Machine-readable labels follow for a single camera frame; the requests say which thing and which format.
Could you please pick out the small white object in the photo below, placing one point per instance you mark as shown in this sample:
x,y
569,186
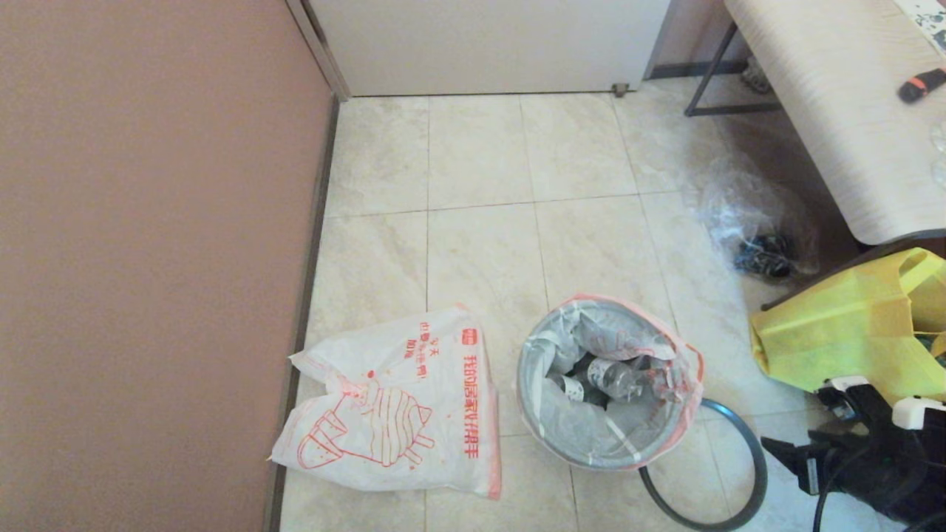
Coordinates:
x,y
755,77

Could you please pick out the grey door frame post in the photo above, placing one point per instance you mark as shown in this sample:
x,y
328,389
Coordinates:
x,y
318,44

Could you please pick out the small metal door stopper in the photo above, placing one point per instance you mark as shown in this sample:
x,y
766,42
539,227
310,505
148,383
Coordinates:
x,y
620,90

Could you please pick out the dark items in clear bag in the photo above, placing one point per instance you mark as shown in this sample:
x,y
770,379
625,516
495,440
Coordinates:
x,y
768,260

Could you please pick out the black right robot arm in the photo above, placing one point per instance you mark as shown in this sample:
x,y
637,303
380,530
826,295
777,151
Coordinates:
x,y
887,480

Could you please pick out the black-printed white paper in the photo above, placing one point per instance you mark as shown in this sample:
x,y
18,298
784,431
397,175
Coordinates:
x,y
927,18

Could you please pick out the clear plastic bottle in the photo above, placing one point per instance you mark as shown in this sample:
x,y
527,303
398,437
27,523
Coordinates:
x,y
617,378

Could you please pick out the white door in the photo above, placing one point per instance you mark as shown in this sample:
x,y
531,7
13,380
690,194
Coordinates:
x,y
488,44

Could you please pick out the clear plastic bag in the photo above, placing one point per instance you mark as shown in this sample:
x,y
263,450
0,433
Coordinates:
x,y
732,214

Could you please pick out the dark bottle white label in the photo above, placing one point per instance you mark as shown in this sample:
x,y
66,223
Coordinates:
x,y
573,388

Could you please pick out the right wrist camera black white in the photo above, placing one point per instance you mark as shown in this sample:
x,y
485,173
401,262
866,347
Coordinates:
x,y
916,412

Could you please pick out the beige table with metal legs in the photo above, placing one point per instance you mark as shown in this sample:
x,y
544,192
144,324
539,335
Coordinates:
x,y
732,111

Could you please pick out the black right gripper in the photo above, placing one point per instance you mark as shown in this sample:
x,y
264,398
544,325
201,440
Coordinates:
x,y
828,465

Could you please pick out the yellow non-woven bag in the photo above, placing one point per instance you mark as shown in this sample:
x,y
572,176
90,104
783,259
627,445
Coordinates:
x,y
835,340

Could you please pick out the black and red marker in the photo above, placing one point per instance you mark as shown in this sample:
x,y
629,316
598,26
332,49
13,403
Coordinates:
x,y
920,85

